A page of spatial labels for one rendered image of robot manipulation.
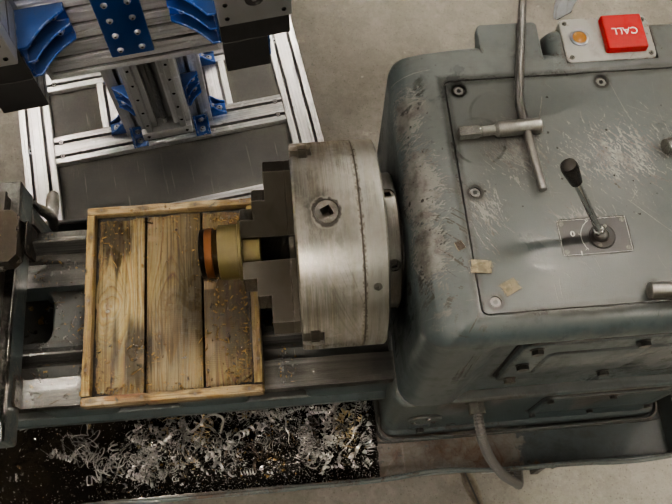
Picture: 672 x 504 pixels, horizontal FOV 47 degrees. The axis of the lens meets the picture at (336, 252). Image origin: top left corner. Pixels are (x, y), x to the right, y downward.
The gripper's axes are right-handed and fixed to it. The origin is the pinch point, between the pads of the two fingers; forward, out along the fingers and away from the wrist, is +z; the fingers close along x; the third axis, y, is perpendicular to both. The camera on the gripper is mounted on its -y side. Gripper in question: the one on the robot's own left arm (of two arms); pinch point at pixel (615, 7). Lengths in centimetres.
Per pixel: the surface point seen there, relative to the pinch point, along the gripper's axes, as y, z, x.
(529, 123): -2.6, 13.8, 11.1
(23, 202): 32, 37, 91
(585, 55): 7.3, 14.9, -1.8
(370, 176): -1.8, 16.0, 33.7
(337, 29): 141, 113, 11
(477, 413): -21, 65, 24
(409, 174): -2.3, 17.5, 28.3
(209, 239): 2, 25, 58
